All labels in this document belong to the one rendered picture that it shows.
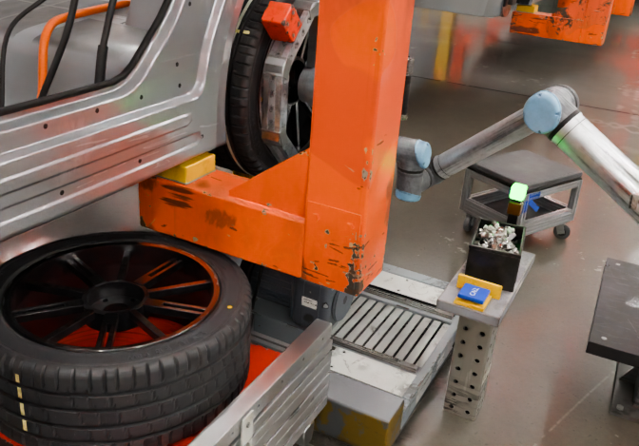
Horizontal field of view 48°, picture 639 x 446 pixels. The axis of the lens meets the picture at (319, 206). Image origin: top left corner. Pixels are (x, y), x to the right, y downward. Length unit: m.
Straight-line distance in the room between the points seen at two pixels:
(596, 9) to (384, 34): 4.22
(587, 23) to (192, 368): 4.58
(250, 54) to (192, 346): 0.86
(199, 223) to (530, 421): 1.16
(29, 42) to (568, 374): 1.95
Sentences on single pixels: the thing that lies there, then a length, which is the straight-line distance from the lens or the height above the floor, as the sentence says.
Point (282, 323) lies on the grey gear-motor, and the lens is 2.16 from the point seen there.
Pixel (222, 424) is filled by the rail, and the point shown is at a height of 0.39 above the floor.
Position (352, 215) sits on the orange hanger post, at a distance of 1.65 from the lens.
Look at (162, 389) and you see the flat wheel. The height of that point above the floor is 0.44.
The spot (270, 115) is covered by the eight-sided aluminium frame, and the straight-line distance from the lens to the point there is 2.10.
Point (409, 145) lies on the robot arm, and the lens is 2.42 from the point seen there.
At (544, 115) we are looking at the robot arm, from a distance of 2.14.
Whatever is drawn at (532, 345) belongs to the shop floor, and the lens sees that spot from 2.67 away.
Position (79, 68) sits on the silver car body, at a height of 0.95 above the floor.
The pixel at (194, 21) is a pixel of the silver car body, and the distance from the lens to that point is 1.86.
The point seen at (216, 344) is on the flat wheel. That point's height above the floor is 0.49.
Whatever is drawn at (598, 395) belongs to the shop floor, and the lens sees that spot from 2.53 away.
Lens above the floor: 1.42
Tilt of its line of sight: 24 degrees down
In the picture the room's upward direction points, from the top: 4 degrees clockwise
